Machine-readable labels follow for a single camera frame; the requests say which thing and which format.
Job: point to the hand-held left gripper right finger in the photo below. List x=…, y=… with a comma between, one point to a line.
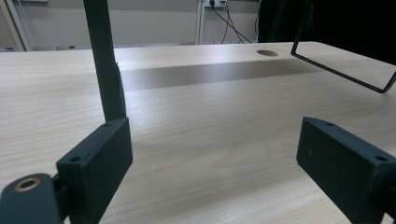
x=345, y=168

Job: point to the wall power outlet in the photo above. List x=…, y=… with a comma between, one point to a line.
x=216, y=2

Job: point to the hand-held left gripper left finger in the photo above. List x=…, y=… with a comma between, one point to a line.
x=96, y=174

